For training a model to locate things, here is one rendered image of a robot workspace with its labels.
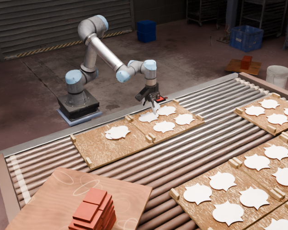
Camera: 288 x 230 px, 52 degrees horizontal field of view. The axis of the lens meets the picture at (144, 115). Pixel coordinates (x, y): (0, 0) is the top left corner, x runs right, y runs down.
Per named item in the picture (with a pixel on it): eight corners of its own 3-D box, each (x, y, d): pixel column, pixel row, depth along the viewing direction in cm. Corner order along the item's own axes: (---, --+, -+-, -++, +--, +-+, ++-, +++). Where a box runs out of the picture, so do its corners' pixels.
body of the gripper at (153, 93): (160, 100, 197) (160, 83, 190) (149, 103, 193) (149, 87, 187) (153, 95, 202) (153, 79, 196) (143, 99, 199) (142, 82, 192)
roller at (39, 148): (7, 162, 178) (4, 156, 175) (237, 81, 261) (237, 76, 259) (8, 167, 174) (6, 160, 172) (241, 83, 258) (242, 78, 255)
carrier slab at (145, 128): (126, 119, 206) (126, 117, 205) (173, 102, 224) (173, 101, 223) (154, 144, 180) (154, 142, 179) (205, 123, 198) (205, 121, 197)
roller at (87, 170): (18, 199, 152) (16, 192, 149) (269, 96, 235) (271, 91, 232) (20, 206, 149) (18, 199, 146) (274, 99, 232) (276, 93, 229)
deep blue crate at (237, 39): (228, 45, 602) (230, 27, 583) (243, 42, 618) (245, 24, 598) (246, 52, 564) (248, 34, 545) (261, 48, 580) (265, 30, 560)
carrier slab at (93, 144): (70, 139, 188) (69, 137, 187) (126, 120, 205) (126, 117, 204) (90, 170, 162) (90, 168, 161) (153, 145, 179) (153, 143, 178)
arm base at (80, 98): (64, 97, 226) (62, 86, 220) (83, 93, 231) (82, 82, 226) (69, 107, 215) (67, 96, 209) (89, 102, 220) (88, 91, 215)
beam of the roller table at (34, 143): (-6, 160, 183) (-9, 153, 180) (234, 78, 271) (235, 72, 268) (-4, 168, 177) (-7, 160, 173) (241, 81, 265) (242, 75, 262)
